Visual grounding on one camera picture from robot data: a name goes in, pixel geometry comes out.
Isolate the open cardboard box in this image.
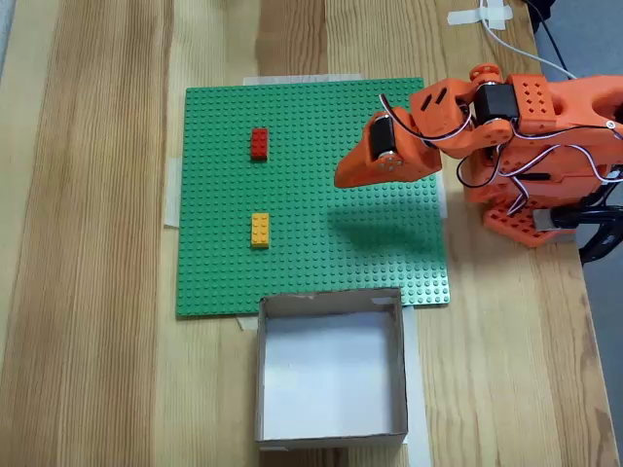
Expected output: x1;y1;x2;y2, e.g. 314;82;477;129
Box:
253;286;410;452

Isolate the red lego block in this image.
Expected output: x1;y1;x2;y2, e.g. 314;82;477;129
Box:
250;127;271;163

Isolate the black table clamp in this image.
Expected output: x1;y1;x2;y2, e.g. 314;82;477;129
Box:
533;184;623;265

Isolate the green lego baseplate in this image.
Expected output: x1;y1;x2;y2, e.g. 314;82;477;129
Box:
174;76;453;321

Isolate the yellow lego block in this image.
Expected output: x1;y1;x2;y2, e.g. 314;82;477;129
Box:
250;212;272;250

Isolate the white cable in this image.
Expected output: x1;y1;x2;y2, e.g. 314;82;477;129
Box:
479;0;580;82

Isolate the black cable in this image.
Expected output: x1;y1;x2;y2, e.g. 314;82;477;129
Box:
523;0;570;74

